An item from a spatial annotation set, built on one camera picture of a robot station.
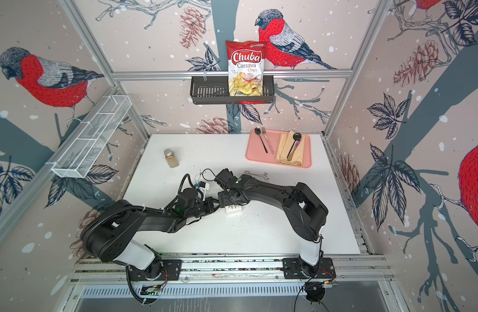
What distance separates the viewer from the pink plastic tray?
110 cm

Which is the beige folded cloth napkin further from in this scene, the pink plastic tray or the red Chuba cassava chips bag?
the red Chuba cassava chips bag

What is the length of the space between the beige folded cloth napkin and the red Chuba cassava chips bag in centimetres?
38

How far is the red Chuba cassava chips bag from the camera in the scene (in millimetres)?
849

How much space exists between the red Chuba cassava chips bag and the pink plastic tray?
0.36 meters

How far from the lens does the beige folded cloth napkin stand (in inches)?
42.9
